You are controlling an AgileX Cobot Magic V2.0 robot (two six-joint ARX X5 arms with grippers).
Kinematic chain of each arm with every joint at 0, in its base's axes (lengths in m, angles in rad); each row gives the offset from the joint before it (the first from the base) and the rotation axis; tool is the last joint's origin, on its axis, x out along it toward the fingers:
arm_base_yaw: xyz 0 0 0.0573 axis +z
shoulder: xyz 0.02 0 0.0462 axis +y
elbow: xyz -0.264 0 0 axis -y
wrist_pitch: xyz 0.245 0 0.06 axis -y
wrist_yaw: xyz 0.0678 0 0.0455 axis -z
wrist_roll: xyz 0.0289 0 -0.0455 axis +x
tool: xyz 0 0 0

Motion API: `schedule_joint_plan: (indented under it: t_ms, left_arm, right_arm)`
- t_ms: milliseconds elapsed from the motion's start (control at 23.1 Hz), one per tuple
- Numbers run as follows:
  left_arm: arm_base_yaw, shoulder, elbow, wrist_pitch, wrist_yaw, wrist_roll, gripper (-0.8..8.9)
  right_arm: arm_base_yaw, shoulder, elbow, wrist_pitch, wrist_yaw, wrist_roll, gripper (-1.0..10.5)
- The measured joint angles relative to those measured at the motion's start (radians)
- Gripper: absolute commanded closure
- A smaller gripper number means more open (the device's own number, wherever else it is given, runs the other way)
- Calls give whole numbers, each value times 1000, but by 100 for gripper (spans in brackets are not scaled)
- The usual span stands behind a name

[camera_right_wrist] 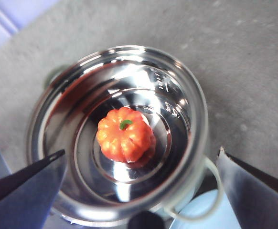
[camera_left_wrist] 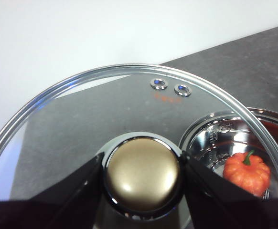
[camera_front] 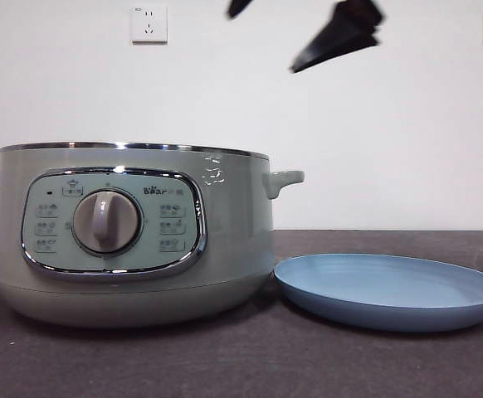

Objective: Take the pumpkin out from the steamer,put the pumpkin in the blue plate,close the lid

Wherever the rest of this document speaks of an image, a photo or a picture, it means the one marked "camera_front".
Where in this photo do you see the blue round plate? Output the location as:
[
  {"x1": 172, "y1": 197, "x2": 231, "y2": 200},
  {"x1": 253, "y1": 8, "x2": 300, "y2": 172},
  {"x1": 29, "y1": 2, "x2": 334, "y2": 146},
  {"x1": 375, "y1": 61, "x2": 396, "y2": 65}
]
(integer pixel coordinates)
[{"x1": 272, "y1": 253, "x2": 483, "y2": 333}]

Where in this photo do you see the white wall socket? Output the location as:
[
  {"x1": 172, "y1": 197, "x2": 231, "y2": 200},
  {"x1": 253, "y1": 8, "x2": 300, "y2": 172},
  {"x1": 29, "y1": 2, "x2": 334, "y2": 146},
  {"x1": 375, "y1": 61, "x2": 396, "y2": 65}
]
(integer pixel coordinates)
[{"x1": 131, "y1": 5, "x2": 168, "y2": 45}]

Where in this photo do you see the pale green electric steamer pot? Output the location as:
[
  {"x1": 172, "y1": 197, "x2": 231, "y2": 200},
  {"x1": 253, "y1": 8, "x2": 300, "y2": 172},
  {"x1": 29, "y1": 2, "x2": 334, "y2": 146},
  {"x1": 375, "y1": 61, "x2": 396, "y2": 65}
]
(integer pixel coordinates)
[{"x1": 0, "y1": 141, "x2": 305, "y2": 330}]

